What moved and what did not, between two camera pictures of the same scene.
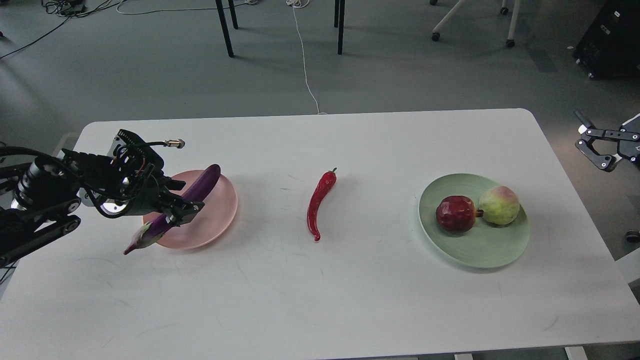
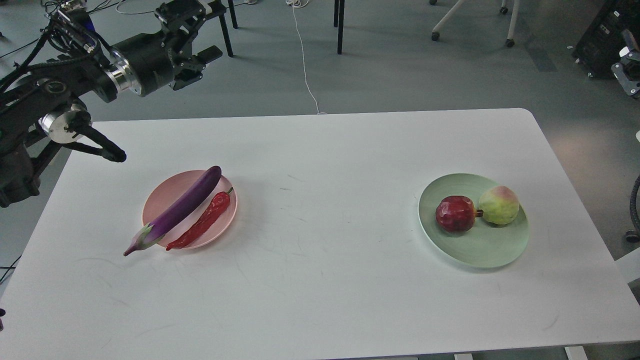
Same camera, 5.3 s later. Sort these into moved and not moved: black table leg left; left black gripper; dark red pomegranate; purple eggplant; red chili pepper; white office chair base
Moved: red chili pepper; left black gripper
Not moved: dark red pomegranate; purple eggplant; white office chair base; black table leg left
